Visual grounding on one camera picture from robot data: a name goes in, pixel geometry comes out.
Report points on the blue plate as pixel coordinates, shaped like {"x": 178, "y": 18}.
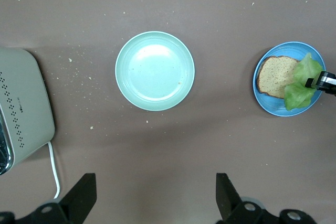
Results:
{"x": 270, "y": 106}

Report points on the green lettuce leaf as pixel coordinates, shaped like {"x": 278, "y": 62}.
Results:
{"x": 299, "y": 95}

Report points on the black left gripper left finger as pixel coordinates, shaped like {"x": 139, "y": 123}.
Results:
{"x": 78, "y": 200}

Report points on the brown bread slice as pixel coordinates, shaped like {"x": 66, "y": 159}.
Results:
{"x": 273, "y": 77}

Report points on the pale green plate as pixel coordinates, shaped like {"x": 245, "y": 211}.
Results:
{"x": 155, "y": 72}

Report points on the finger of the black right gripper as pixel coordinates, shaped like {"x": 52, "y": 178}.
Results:
{"x": 313, "y": 81}

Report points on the beige and chrome toaster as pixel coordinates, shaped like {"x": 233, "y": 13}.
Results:
{"x": 26, "y": 98}

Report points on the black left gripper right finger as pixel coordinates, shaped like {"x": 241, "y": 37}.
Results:
{"x": 228, "y": 203}

